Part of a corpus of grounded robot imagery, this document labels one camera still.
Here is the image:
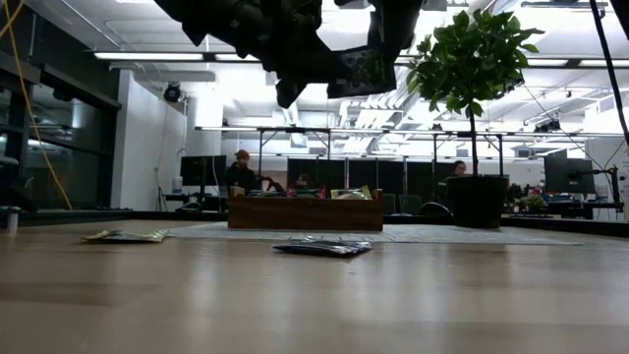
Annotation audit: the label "yellow hanging cable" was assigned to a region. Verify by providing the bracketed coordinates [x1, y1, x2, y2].
[0, 0, 74, 211]

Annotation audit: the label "round black ceiling camera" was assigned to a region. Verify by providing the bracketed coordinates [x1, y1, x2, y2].
[162, 82, 184, 104]

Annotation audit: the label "long ceiling light strip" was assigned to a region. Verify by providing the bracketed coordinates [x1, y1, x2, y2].
[214, 52, 261, 63]
[92, 51, 205, 62]

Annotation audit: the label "black computer monitor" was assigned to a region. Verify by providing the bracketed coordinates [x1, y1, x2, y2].
[179, 154, 228, 188]
[543, 149, 597, 196]

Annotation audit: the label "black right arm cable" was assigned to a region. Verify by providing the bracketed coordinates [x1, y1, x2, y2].
[588, 0, 629, 148]

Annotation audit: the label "small white cylinder post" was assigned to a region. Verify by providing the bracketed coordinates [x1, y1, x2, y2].
[2, 206, 24, 235]

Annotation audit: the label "black metal table frame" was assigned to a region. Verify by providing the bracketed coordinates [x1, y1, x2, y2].
[0, 208, 629, 238]

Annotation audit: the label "grey office chair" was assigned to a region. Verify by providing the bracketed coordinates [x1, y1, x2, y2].
[397, 194, 423, 216]

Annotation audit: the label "wooden three-compartment tray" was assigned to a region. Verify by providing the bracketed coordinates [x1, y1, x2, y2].
[228, 189, 384, 232]

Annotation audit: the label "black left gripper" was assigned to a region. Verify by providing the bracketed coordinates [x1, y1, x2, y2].
[245, 0, 345, 109]

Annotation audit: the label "yellow green tea bag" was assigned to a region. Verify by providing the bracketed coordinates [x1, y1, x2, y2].
[81, 228, 169, 245]
[329, 184, 373, 201]

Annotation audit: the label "small potted plant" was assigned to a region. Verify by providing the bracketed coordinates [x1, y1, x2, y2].
[523, 194, 547, 213]

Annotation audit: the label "green potted plant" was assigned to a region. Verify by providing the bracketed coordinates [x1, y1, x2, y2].
[405, 8, 545, 230]

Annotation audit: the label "black office chair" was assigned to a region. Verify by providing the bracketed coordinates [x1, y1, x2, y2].
[420, 201, 452, 217]

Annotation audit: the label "grey woven placemat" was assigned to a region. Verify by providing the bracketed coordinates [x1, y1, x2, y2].
[166, 221, 581, 246]

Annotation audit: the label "black partition panels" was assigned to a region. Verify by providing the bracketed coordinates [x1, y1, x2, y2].
[287, 157, 461, 198]

